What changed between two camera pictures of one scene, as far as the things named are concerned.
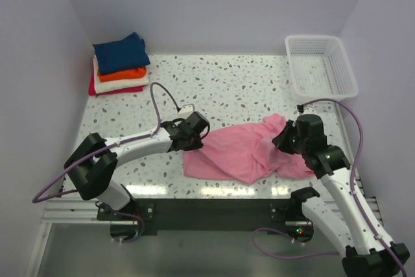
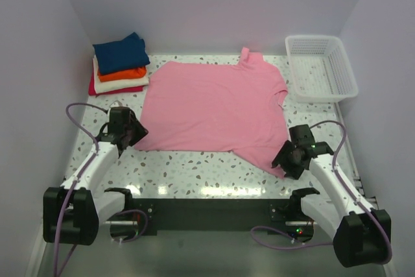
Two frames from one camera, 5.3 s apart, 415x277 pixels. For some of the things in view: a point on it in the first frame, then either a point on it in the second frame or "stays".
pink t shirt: [245, 153] → [211, 107]
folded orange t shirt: [137, 72] stays
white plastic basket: [320, 67] stays
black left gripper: [196, 145] → [141, 132]
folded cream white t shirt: [106, 86] stays
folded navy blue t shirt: [130, 52] stays
